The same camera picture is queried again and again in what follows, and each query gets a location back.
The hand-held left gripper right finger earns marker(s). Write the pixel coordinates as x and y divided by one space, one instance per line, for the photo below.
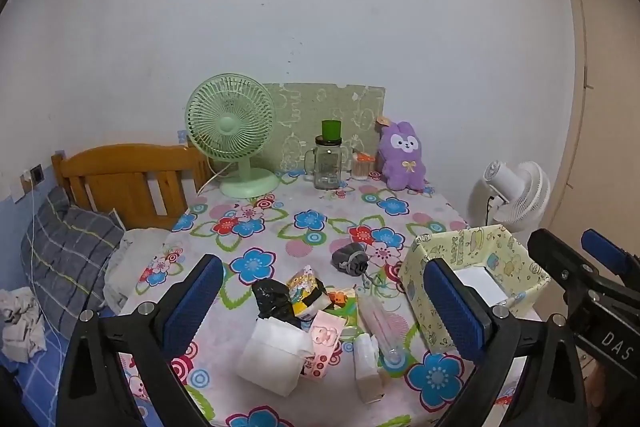
452 307

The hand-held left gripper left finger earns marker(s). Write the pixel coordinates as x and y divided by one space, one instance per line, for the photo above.
195 302

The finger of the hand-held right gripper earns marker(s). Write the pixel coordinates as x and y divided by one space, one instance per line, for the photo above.
555 257
605 252

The yellow patterned paper box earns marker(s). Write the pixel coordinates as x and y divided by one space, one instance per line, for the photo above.
520 252

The clear plastic tube packet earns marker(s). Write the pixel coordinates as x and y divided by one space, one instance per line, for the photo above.
382 327

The pink cartoon packet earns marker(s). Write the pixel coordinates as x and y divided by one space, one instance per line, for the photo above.
325 337

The white desk fan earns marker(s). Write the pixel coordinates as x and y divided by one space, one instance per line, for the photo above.
520 192

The white bedding cloth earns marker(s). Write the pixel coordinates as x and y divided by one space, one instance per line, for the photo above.
135 257

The black plastic bag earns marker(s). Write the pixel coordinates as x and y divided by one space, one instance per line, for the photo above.
272 299

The green orange packet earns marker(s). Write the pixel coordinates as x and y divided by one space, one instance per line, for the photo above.
345 302

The yellow cartoon tissue pack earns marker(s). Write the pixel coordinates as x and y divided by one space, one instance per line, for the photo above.
305 292

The grey plaid pillow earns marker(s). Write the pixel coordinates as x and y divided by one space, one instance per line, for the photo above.
70 252

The floral tablecloth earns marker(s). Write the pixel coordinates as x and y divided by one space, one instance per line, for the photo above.
300 217

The wooden bed headboard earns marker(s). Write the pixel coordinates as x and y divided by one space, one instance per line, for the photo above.
110 172

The purple plush bunny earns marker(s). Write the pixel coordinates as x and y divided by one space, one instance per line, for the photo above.
402 157

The clear cotton swab container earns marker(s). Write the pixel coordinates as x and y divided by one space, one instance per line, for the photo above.
363 167

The blue checked bed sheet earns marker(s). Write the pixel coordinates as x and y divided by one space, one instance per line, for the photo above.
40 382

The crumpled grey white cloth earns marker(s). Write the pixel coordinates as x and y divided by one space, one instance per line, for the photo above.
20 327

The green desk fan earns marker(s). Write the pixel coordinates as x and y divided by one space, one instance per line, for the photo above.
230 127

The glass jar mug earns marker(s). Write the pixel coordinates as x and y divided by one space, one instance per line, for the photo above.
327 167

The green plastic cup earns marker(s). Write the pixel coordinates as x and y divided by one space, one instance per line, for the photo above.
331 129

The green patterned board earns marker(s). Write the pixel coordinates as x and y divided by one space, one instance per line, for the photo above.
310 107

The blue wall sticker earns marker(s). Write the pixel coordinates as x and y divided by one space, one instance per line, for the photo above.
182 137

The black wall socket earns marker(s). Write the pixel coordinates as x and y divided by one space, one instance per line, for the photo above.
36 174

